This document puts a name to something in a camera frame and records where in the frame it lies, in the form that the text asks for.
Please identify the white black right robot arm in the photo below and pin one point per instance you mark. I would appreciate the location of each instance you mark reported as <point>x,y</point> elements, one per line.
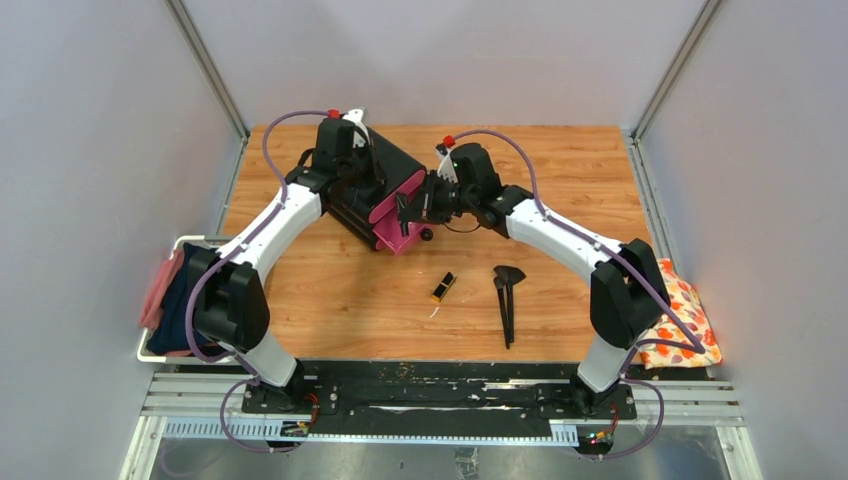
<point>627,291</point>

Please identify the black flat makeup brush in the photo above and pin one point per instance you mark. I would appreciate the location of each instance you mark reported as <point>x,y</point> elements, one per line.
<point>501,292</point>

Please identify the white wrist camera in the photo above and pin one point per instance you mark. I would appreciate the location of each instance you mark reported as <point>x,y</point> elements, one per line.
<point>356,116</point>
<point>446,169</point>

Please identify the black fan makeup brush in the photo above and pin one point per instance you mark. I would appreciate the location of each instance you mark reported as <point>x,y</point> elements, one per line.
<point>511,276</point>

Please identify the black gold lipstick case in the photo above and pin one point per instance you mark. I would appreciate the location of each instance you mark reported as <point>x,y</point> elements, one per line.
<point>445,284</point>

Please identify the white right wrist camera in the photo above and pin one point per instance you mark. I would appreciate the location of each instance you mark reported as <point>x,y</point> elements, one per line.
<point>446,169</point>

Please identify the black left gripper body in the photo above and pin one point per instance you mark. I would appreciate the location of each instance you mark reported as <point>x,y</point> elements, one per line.
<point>359,171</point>

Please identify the pink cloth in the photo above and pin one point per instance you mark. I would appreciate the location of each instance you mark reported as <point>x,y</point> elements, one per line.
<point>152,311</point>

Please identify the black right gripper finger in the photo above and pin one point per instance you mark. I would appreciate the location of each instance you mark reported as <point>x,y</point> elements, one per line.
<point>402,215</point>
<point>418,208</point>

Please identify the white laundry basket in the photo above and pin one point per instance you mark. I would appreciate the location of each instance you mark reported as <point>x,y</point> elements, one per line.
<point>143,354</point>

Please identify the pink drawer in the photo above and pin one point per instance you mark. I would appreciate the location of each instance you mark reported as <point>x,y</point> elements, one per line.
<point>390,237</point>
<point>408,187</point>

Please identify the navy blue cloth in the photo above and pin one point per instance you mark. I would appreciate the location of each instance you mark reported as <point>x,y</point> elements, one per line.
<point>170,336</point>

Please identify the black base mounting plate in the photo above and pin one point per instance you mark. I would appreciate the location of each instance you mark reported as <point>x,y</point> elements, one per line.
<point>438,399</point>

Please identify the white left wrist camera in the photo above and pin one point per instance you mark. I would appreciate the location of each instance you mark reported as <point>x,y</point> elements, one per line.
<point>356,116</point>

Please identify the pink top drawer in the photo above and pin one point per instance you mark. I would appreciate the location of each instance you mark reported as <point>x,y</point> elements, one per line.
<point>408,187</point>

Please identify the black drawer organizer box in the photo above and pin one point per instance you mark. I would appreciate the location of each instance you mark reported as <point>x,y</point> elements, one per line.
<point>352,207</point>

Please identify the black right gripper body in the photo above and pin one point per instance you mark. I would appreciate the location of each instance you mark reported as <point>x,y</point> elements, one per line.
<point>444,199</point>

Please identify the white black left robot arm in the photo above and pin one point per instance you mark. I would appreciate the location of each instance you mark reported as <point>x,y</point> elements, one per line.
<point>227,314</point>

